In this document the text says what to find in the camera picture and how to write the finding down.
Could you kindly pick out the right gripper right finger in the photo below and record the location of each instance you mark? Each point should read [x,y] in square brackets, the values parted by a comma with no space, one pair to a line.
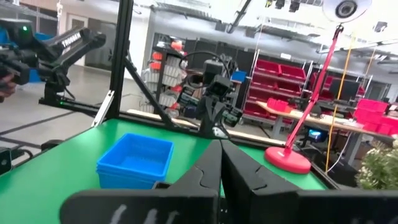
[242,186]

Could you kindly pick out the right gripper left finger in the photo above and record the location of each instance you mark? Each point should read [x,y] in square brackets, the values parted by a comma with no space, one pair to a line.
[208,174]

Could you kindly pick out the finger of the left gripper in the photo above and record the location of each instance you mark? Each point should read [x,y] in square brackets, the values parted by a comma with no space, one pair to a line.
[207,118]
[223,119]

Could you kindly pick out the blue plastic basket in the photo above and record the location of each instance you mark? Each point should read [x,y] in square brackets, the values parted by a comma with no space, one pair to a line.
[130,178]
[136,152]
[124,185]

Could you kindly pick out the blue storage bin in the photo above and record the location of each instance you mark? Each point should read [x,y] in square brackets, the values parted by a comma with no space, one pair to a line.
[238,76]

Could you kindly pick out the red desk lamp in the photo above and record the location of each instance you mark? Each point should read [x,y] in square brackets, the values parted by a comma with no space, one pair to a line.
[287,160]

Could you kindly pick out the white bin storage rack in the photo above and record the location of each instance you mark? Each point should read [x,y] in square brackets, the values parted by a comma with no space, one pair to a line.
[164,77]

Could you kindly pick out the red bin storage rack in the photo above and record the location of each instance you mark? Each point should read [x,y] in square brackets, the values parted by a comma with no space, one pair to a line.
[273,81]

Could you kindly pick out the small lit screen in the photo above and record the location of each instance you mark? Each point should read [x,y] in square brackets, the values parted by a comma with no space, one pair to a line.
[314,133]

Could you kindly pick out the wooden work table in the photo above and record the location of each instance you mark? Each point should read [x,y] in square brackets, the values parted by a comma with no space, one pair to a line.
[326,122]

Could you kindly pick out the dark computer monitor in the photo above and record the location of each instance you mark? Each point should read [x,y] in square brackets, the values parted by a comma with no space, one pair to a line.
[345,88]

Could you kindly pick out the red storage bin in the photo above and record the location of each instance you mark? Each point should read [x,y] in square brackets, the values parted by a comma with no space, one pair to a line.
[371,105]

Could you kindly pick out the person's hand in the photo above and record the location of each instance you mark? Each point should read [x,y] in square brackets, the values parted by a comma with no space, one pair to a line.
[6,88]

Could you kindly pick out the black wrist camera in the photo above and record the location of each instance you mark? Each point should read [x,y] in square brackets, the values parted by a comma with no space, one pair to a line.
[217,73]

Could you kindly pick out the black aluminium table frame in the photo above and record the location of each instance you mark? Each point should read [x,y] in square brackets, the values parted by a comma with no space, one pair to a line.
[121,62]

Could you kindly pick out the metal corner bracket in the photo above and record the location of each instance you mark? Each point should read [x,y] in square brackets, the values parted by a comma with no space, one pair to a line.
[104,107]

